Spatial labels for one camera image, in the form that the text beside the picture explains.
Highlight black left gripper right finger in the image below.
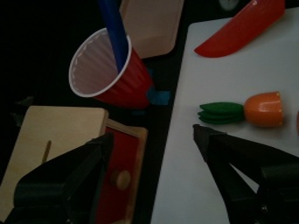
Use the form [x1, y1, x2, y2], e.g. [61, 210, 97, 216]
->
[191, 123, 299, 224]

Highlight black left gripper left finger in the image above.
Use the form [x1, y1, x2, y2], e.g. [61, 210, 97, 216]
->
[4, 132, 116, 224]

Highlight orange carrot top green leaves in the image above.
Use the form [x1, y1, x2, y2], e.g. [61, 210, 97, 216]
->
[197, 91, 284, 128]

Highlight light wooden box lid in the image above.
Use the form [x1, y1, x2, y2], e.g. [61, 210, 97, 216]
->
[0, 105, 109, 222]

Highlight red wooden box with knob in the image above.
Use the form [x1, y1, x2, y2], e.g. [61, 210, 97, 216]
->
[94, 118, 149, 224]

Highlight white cutting board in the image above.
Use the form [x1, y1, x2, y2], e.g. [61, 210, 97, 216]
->
[150, 7, 299, 224]

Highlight red plastic cup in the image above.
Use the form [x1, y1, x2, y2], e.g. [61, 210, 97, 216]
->
[68, 27, 154, 109]

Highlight blue tape piece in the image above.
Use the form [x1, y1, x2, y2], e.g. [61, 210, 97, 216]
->
[145, 87, 173, 107]

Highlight blue plastic utensil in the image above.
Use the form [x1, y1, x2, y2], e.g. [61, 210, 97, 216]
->
[97, 0, 130, 74]

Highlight red toy knife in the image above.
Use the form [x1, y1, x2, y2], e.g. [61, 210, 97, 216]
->
[192, 0, 285, 59]

